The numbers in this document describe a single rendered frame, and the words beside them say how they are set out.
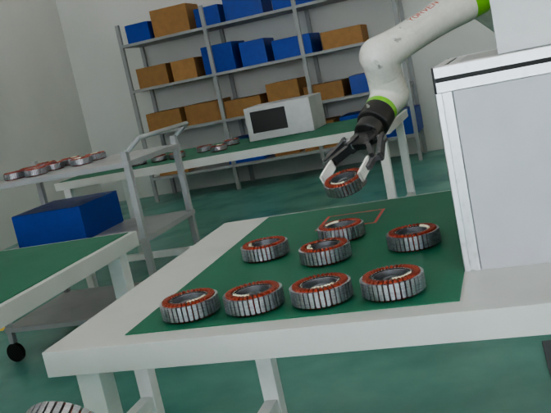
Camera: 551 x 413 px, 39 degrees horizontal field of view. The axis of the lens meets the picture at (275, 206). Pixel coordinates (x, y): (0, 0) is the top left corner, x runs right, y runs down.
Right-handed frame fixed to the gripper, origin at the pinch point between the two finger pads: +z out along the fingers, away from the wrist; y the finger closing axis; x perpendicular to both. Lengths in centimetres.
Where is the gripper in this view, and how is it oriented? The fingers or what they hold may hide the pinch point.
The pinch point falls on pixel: (343, 174)
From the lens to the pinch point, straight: 203.4
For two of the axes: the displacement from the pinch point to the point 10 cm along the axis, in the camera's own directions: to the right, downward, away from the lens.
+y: -7.7, 0.6, 6.4
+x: -4.7, -7.2, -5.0
